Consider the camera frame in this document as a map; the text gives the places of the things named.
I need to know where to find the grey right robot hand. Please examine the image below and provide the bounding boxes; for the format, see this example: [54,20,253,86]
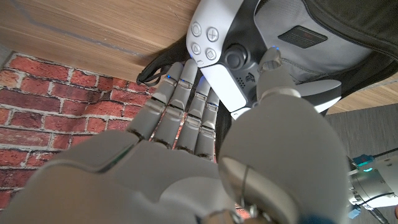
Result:
[0,46,351,224]

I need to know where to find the white game controller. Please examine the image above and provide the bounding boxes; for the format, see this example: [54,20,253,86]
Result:
[185,0,343,121]

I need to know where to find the black fabric backpack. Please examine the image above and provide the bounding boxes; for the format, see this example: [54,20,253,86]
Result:
[136,0,398,156]

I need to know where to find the red brick print backdrop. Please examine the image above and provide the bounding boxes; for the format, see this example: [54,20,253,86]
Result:
[0,52,218,212]

